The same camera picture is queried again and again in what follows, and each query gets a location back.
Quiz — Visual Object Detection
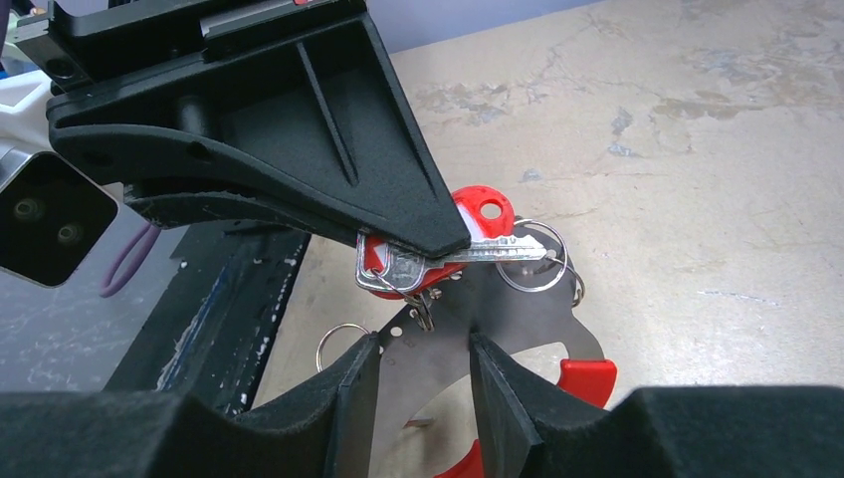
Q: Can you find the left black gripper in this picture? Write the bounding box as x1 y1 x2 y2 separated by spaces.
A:
10 1 470 257

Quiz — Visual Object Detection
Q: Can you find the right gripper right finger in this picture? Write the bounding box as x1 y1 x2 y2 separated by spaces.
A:
469 334 843 477

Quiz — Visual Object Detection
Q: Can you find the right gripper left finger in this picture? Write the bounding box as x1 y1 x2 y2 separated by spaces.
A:
1 334 380 477

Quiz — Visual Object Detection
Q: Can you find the red handled metal key tool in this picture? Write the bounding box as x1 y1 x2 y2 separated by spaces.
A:
370 264 617 469

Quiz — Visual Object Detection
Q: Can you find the silver key red cap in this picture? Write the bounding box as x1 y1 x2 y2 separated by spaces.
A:
354 184 549 302

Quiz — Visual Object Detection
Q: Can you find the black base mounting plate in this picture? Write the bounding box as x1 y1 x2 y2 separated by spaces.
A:
105 221 311 416

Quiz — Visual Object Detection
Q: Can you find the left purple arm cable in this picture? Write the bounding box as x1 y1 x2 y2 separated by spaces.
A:
99 222 163 300

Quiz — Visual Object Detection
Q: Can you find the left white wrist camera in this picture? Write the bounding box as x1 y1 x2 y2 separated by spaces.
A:
1 71 119 288

